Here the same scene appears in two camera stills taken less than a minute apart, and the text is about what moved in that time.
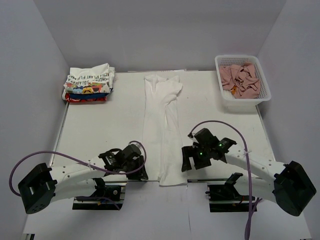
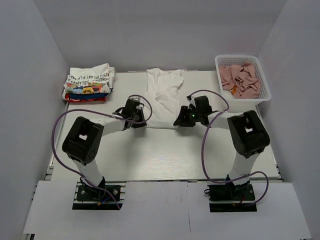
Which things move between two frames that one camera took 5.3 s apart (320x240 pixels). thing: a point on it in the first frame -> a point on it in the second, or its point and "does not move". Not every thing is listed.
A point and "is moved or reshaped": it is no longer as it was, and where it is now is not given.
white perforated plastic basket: x=242 y=81 does not move
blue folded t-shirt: x=80 y=95 does not move
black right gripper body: x=201 y=156 -> x=191 y=116
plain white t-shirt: x=163 y=144 is moved or reshaped
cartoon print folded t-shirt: x=91 y=88 does not move
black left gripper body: x=128 y=166 -> x=138 y=117
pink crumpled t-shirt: x=242 y=80 does not move
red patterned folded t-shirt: x=68 y=99 does not move
